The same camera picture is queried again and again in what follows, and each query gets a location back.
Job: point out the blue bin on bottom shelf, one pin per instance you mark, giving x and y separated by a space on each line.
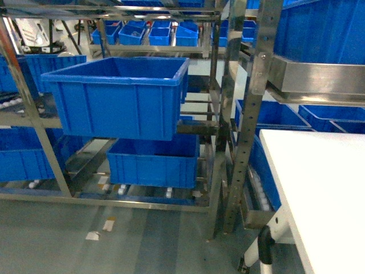
155 163

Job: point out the blue bin on shelf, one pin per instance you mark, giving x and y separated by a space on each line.
119 97
155 163

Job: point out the stainless steel roller shelf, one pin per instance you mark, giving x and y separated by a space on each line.
288 82

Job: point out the blue bin lower right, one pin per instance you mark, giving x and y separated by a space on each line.
276 115

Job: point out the small blue bin back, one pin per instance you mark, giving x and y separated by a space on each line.
160 37

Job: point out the steel side rack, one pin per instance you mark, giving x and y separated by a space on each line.
124 29

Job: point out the white table leg black joint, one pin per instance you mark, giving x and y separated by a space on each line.
259 250

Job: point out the blue bin far left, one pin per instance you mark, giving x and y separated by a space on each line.
23 157

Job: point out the large blue bin right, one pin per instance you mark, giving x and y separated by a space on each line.
322 32

